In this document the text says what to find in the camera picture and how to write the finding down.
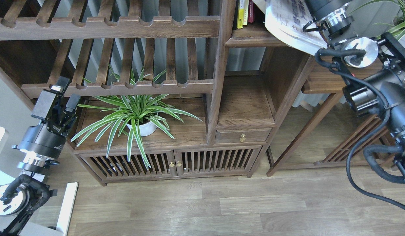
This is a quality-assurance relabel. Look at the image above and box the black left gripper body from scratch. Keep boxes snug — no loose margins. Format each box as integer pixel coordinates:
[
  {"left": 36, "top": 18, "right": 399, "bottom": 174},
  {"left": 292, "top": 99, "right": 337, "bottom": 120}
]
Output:
[{"left": 13, "top": 90, "right": 77, "bottom": 163}]

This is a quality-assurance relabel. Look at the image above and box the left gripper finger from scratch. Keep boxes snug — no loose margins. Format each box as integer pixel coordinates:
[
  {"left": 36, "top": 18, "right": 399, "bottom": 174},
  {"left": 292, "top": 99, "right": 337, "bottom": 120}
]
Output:
[
  {"left": 65, "top": 94, "right": 81, "bottom": 113},
  {"left": 50, "top": 76, "right": 70, "bottom": 95}
]

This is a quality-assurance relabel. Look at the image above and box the large white book blue text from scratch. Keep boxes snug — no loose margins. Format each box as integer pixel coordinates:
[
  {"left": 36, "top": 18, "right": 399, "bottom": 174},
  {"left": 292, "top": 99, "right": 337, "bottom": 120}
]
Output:
[{"left": 254, "top": 0, "right": 327, "bottom": 55}]

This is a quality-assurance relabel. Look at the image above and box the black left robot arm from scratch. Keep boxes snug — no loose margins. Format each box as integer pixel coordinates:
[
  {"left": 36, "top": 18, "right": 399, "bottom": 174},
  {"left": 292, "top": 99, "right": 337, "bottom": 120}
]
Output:
[{"left": 0, "top": 76, "right": 81, "bottom": 236}]

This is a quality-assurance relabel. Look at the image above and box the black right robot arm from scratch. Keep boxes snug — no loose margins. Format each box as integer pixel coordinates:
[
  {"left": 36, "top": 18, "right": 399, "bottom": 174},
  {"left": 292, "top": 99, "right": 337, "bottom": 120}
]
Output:
[{"left": 303, "top": 0, "right": 405, "bottom": 210}]

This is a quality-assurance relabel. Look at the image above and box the wooden side shelf unit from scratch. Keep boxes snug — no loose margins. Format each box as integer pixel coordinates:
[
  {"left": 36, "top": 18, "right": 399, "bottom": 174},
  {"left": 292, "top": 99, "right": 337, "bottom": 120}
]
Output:
[{"left": 266, "top": 60, "right": 394, "bottom": 176}]

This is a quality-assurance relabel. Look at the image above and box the potted plant on side shelf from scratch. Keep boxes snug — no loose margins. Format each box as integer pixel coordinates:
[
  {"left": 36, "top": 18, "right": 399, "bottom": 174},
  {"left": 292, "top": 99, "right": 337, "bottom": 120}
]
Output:
[{"left": 348, "top": 0, "right": 405, "bottom": 47}]

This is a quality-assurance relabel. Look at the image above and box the spider plant in white pot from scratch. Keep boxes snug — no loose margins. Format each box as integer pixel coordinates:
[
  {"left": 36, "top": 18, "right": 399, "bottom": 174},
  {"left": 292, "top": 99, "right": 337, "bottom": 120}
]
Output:
[{"left": 71, "top": 94, "right": 196, "bottom": 169}]

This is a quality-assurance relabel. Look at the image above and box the dark wooden bookshelf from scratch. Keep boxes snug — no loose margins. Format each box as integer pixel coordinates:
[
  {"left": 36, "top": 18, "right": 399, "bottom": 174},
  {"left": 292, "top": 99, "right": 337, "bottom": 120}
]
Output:
[{"left": 0, "top": 0, "right": 315, "bottom": 186}]

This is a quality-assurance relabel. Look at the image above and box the brass drawer knob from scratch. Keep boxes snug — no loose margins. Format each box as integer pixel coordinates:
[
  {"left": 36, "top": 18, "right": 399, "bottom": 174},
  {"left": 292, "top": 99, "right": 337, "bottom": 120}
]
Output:
[{"left": 239, "top": 134, "right": 246, "bottom": 142}]

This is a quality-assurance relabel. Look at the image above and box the yellow book spine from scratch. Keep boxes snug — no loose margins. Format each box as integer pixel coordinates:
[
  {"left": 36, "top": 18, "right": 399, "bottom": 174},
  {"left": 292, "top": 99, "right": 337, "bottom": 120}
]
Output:
[{"left": 236, "top": 0, "right": 245, "bottom": 29}]

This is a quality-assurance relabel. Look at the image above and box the cream book spine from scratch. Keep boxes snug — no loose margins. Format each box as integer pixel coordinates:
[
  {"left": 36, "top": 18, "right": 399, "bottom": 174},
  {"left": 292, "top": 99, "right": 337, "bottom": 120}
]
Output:
[{"left": 243, "top": 0, "right": 249, "bottom": 26}]

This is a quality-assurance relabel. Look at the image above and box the red book spine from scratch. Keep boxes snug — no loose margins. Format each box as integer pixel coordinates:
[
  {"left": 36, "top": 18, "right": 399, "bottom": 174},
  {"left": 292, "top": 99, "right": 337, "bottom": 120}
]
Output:
[{"left": 247, "top": 0, "right": 255, "bottom": 24}]

